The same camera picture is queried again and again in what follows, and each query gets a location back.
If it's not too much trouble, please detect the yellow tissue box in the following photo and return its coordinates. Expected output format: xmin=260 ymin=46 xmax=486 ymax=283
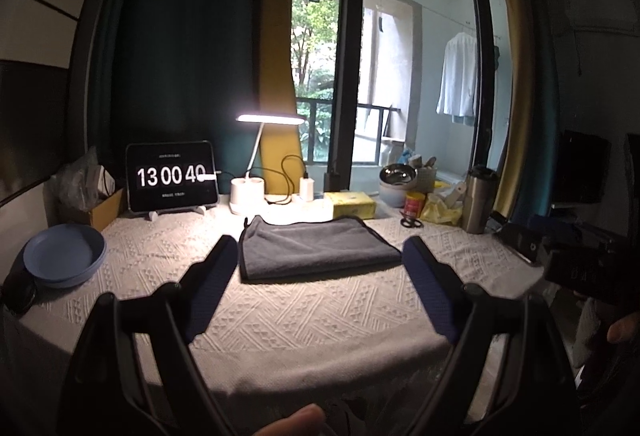
xmin=323 ymin=190 xmax=377 ymax=220

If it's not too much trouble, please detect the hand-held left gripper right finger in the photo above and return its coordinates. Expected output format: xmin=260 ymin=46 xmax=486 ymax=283
xmin=402 ymin=236 xmax=584 ymax=436

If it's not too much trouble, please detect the white power strip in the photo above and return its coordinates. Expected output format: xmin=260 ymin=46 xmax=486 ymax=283
xmin=260 ymin=194 xmax=335 ymax=224

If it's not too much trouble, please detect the dark sliding door frame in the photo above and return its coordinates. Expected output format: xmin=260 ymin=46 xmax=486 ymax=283
xmin=325 ymin=0 xmax=367 ymax=193

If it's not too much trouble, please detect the white desk lamp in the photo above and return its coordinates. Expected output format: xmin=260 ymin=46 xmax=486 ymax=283
xmin=229 ymin=112 xmax=307 ymax=216

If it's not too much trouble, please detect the stainless steel tumbler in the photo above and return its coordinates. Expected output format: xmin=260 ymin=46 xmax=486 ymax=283
xmin=460 ymin=164 xmax=499 ymax=235

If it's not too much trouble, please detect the dark green curtain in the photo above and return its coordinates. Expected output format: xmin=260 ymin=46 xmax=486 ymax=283
xmin=82 ymin=0 xmax=268 ymax=179

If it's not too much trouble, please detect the white tablet stand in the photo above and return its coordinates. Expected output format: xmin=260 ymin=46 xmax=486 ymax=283
xmin=147 ymin=203 xmax=207 ymax=221

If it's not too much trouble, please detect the yellow curtain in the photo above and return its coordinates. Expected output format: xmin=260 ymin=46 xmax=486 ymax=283
xmin=486 ymin=0 xmax=537 ymax=219
xmin=256 ymin=0 xmax=304 ymax=164

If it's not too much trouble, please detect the white basket with utensils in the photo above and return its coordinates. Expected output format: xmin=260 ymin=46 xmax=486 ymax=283
xmin=406 ymin=155 xmax=440 ymax=195

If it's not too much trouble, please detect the cardboard box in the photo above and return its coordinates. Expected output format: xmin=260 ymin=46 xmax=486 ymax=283
xmin=86 ymin=187 xmax=126 ymax=232

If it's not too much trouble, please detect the dark round object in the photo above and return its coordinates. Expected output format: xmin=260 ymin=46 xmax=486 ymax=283
xmin=1 ymin=268 xmax=39 ymax=316

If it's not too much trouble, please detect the tablet with clock display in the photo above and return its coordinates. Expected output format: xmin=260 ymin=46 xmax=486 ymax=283
xmin=125 ymin=140 xmax=220 ymax=213

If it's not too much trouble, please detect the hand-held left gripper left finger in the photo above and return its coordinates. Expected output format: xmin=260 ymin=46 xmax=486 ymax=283
xmin=55 ymin=235 xmax=238 ymax=436

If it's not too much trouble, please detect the black cable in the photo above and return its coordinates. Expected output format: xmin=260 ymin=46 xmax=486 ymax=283
xmin=215 ymin=154 xmax=307 ymax=206

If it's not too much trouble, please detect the red and yellow can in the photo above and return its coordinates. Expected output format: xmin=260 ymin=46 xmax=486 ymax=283
xmin=404 ymin=191 xmax=426 ymax=217

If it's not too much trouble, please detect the person's right hand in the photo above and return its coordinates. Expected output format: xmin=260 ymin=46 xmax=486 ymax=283
xmin=606 ymin=315 xmax=640 ymax=345

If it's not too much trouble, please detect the shiny metal bowl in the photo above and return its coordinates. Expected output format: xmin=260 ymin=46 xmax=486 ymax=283
xmin=379 ymin=163 xmax=419 ymax=187

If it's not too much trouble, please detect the grey towel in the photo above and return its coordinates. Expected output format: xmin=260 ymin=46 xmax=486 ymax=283
xmin=237 ymin=215 xmax=404 ymax=285

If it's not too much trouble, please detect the balcony railing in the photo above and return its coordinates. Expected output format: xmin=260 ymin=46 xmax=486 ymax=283
xmin=295 ymin=98 xmax=402 ymax=165

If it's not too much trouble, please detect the teal curtain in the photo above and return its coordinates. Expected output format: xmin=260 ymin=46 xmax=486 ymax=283
xmin=520 ymin=0 xmax=563 ymax=223

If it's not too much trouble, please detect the clear plastic bag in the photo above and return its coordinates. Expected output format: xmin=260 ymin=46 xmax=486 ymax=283
xmin=54 ymin=146 xmax=117 ymax=213

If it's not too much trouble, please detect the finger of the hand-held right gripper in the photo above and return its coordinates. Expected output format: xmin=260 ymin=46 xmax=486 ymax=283
xmin=493 ymin=220 xmax=546 ymax=266

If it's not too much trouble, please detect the yellow plastic packet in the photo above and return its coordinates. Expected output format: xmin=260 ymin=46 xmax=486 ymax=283
xmin=419 ymin=181 xmax=468 ymax=226

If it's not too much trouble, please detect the white knitted tablecloth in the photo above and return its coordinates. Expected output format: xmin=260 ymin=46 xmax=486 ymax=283
xmin=10 ymin=205 xmax=547 ymax=398

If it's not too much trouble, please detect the white hanging shirt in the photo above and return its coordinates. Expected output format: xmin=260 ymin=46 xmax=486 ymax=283
xmin=435 ymin=31 xmax=480 ymax=126

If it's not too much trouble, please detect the person's left hand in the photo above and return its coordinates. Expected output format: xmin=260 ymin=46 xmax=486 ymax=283
xmin=254 ymin=403 xmax=327 ymax=436

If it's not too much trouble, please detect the blue plastic bowl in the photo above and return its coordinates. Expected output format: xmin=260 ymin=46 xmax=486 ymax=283
xmin=22 ymin=223 xmax=108 ymax=290

